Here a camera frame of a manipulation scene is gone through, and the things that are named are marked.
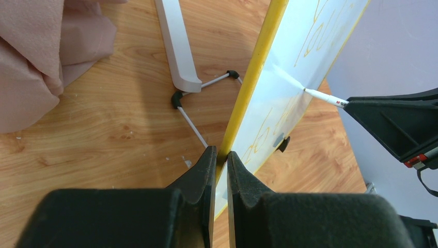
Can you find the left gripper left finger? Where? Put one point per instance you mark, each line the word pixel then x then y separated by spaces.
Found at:
pixel 179 215

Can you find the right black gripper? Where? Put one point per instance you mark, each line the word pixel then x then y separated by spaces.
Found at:
pixel 405 125

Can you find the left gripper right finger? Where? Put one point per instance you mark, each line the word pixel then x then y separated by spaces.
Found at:
pixel 260 217

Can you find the white marker pen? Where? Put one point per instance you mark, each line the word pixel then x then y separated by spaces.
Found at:
pixel 326 97

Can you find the yellow framed whiteboard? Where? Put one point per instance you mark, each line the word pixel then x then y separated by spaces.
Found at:
pixel 298 43

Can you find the white clothes rack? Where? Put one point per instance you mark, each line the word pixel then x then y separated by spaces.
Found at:
pixel 177 47

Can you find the pink cloth garment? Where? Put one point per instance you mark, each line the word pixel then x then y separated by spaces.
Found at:
pixel 45 46

